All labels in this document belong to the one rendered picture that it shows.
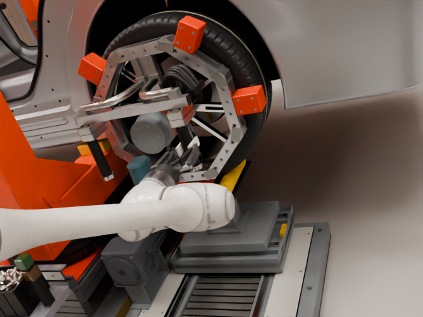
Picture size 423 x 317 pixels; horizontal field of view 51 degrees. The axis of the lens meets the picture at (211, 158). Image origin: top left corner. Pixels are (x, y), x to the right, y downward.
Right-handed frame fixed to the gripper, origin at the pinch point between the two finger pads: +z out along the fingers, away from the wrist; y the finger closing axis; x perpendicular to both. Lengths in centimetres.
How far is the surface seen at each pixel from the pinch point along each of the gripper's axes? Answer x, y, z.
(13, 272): -26, -67, -27
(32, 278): -24, -53, -31
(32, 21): 36, -263, 258
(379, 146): -83, 44, 137
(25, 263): -18, -53, -31
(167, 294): -75, -42, 11
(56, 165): -4, -61, 8
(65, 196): -15, -60, 3
